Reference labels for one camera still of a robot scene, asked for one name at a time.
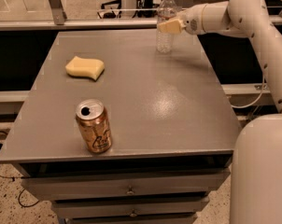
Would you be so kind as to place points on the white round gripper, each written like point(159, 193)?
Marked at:
point(192, 22)

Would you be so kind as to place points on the clear plastic water bottle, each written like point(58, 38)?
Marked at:
point(165, 12)

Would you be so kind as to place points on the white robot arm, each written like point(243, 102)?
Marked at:
point(256, 181)

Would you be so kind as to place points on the orange soda can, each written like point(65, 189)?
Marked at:
point(93, 124)

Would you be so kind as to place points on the yellow sponge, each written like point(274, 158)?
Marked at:
point(81, 67)

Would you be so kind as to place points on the grey drawer cabinet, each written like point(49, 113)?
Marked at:
point(166, 112)

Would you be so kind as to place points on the grey drawer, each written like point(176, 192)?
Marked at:
point(131, 207)
point(124, 185)

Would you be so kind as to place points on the top grey drawer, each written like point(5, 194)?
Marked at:
point(124, 185)

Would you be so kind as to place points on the metal frame rail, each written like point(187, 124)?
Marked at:
point(65, 24)

